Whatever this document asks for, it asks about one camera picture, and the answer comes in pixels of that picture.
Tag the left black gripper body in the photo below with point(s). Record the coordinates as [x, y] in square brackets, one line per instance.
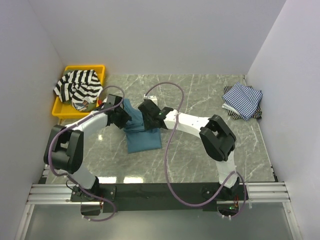
[122, 118]

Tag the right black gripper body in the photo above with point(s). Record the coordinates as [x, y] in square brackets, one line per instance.
[148, 123]

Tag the aluminium rail frame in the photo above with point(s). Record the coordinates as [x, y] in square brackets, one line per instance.
[60, 194]

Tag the black white striped top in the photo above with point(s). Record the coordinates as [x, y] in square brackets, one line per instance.
[80, 86]

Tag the blue white striped folded top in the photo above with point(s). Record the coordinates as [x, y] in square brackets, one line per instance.
[243, 99]

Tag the yellow plastic bin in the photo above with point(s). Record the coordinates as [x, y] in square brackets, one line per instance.
[66, 111]

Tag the teal tank top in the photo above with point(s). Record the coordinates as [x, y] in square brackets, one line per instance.
[138, 139]

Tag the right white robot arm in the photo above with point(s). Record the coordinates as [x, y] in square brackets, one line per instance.
[217, 138]

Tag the black base beam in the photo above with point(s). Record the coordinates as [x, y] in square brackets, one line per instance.
[157, 196]

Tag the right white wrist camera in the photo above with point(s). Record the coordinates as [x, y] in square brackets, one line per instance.
[153, 98]

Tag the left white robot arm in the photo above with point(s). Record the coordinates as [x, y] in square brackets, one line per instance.
[65, 146]

